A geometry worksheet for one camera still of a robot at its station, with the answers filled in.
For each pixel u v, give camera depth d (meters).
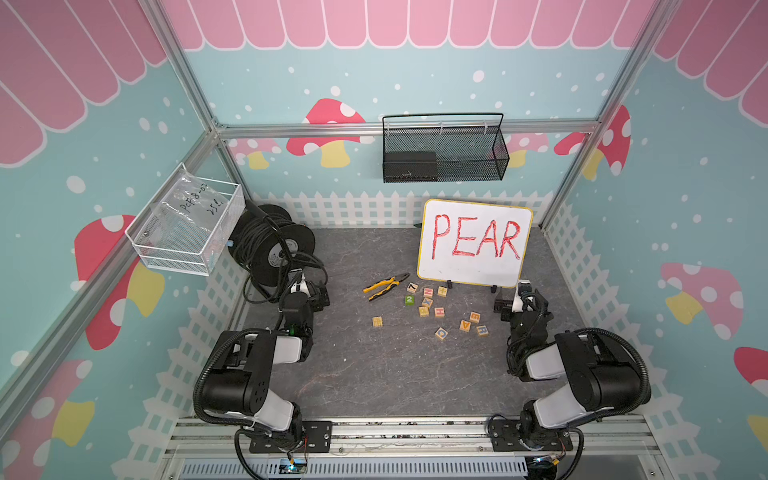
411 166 0.91
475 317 0.94
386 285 1.02
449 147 0.94
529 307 0.75
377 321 0.94
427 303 0.97
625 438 0.77
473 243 0.97
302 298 0.74
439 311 0.97
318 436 0.75
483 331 0.92
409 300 0.99
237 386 0.44
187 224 0.73
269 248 0.88
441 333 0.92
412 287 1.02
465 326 0.92
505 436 0.74
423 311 0.97
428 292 1.00
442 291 1.00
